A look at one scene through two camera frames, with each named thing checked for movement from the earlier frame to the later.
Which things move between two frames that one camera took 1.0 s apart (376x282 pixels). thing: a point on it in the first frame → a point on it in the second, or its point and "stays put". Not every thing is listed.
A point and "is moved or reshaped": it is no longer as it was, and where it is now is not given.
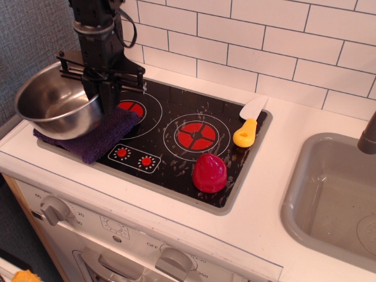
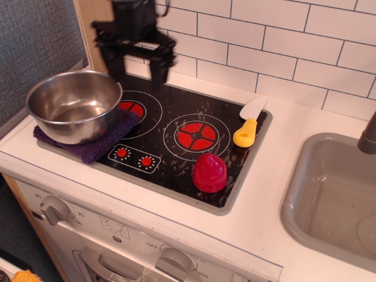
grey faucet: (366, 144) stays put
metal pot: (57, 106) is moved or reshaped
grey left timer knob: (54, 210) stays put
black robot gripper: (101, 54) → (133, 32)
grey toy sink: (329, 201) stays put
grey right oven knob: (174, 263) stays put
